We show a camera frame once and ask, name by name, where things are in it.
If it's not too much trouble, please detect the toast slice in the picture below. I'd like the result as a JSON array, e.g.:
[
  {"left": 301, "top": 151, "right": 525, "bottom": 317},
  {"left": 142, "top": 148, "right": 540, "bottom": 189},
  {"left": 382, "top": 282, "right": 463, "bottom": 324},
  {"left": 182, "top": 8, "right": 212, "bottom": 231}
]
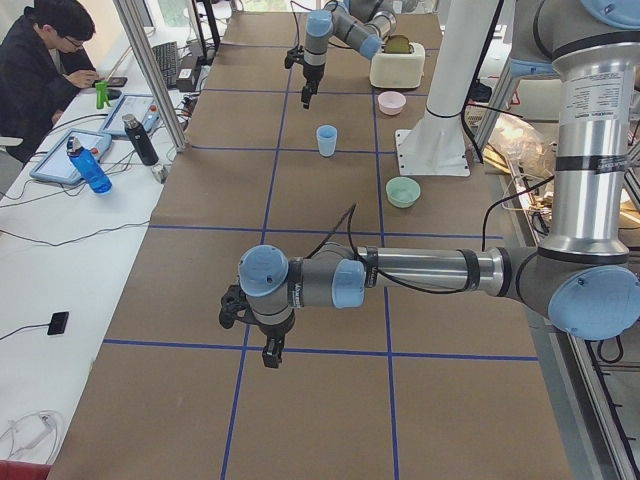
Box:
[{"left": 383, "top": 35, "right": 412, "bottom": 55}]

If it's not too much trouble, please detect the near teach pendant tablet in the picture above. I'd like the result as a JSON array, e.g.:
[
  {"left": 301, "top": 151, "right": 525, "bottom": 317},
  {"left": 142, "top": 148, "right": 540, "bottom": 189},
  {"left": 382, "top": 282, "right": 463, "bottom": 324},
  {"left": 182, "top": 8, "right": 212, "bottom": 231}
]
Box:
[{"left": 30, "top": 128, "right": 112, "bottom": 186}]

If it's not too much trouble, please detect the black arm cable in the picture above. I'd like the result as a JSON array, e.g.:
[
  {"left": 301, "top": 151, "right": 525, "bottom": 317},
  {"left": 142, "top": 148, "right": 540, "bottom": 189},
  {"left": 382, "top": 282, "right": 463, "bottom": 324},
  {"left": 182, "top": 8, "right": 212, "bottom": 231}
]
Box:
[{"left": 304, "top": 172, "right": 556, "bottom": 294}]

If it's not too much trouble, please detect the cream toaster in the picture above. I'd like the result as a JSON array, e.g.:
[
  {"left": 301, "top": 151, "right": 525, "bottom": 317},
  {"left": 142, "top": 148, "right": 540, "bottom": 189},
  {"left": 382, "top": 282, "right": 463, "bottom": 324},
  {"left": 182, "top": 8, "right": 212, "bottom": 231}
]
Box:
[{"left": 369, "top": 42, "right": 426, "bottom": 90}]

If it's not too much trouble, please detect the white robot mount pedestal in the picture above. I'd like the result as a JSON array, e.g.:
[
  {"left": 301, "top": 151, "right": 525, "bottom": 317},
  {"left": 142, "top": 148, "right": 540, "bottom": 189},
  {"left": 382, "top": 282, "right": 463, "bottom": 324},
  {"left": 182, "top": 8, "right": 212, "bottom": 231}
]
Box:
[{"left": 395, "top": 0, "right": 503, "bottom": 177}]

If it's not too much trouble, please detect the pink bowl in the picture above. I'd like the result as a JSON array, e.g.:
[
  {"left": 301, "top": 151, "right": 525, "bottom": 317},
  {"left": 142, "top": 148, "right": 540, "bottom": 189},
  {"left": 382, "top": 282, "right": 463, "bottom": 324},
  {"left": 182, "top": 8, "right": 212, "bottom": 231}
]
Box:
[{"left": 377, "top": 91, "right": 406, "bottom": 116}]

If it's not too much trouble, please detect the white charger cable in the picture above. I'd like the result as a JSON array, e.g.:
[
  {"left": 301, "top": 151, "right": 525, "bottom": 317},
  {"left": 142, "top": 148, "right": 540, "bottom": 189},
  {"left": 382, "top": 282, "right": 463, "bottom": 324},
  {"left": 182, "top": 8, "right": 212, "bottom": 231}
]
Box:
[{"left": 0, "top": 410, "right": 64, "bottom": 461}]

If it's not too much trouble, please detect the black thermos bottle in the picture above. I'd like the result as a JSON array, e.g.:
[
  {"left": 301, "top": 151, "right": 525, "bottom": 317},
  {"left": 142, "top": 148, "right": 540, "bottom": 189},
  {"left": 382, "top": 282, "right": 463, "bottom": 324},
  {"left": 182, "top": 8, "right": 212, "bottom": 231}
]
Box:
[{"left": 122, "top": 114, "right": 159, "bottom": 166}]

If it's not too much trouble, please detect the seated person dark jacket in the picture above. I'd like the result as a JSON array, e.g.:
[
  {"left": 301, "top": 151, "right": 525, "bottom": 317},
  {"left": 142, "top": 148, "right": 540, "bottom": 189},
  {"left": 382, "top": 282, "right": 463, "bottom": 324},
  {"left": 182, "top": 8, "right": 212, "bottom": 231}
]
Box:
[{"left": 1, "top": 0, "right": 101, "bottom": 163}]

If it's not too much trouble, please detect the black keyboard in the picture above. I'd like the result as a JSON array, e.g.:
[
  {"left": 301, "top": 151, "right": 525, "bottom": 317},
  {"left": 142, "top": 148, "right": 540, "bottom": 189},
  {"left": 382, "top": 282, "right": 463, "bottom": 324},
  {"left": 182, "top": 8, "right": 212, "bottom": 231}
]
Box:
[{"left": 152, "top": 41, "right": 179, "bottom": 89}]

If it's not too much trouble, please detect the blue water bottle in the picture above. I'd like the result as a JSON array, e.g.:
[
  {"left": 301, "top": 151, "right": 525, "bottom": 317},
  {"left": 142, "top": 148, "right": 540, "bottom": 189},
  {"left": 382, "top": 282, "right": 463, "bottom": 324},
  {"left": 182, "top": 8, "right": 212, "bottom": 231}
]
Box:
[{"left": 66, "top": 136, "right": 112, "bottom": 194}]

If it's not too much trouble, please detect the teach pendant tablet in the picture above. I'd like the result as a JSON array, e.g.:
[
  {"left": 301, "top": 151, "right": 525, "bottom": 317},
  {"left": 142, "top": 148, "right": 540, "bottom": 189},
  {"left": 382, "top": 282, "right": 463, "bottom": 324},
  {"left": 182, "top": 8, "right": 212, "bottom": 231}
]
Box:
[
  {"left": 100, "top": 94, "right": 159, "bottom": 138},
  {"left": 30, "top": 128, "right": 112, "bottom": 186}
]

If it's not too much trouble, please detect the green bowl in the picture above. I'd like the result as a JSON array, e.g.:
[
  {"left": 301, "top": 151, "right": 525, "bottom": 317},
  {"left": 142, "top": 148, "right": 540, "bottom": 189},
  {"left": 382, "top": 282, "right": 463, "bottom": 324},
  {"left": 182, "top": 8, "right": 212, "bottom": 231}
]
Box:
[{"left": 385, "top": 176, "right": 421, "bottom": 209}]

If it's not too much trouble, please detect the small black device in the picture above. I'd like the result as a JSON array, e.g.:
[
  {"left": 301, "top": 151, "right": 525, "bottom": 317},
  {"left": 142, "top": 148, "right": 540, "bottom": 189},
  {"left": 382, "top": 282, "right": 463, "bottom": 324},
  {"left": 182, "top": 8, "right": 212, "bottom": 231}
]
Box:
[{"left": 47, "top": 311, "right": 69, "bottom": 336}]

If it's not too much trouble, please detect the far teach pendant tablet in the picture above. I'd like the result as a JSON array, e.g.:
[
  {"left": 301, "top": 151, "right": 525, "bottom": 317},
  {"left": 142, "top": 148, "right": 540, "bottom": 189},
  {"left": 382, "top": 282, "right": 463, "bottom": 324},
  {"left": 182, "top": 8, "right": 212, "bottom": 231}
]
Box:
[{"left": 100, "top": 94, "right": 159, "bottom": 138}]

